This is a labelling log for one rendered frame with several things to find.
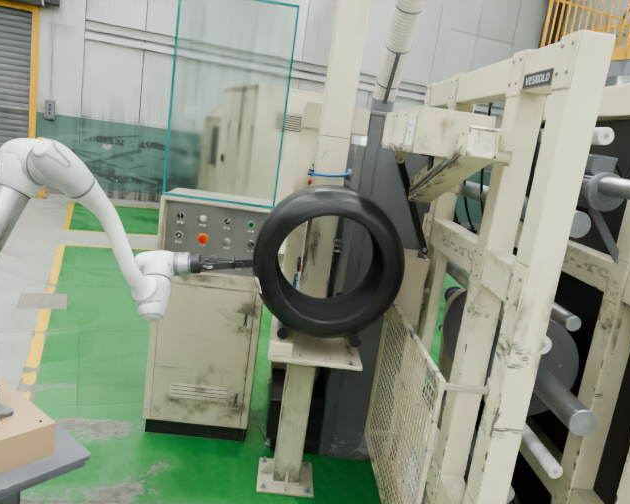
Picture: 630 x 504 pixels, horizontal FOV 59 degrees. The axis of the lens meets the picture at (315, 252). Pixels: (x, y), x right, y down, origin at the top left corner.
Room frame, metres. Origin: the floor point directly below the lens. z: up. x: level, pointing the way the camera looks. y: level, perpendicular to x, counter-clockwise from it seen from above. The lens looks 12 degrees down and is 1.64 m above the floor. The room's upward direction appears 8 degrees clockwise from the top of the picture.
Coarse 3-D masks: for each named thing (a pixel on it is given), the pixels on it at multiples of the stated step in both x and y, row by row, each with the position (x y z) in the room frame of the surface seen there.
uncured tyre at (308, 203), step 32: (320, 192) 2.02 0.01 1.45; (352, 192) 2.05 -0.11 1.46; (288, 224) 1.97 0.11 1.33; (384, 224) 2.01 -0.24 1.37; (256, 256) 2.00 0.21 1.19; (384, 256) 1.99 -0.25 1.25; (256, 288) 2.03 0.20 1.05; (288, 288) 2.25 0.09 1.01; (384, 288) 2.00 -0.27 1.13; (288, 320) 1.98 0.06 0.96; (320, 320) 1.99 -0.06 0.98; (352, 320) 1.99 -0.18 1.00
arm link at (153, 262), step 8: (136, 256) 2.03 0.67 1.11; (144, 256) 2.02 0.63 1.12; (152, 256) 2.02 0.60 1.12; (160, 256) 2.02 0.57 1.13; (168, 256) 2.03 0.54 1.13; (144, 264) 2.01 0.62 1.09; (152, 264) 2.00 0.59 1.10; (160, 264) 2.00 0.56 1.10; (168, 264) 2.01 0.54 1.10; (144, 272) 1.99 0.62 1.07; (152, 272) 1.97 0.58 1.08; (160, 272) 1.98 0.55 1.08; (168, 272) 2.00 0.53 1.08
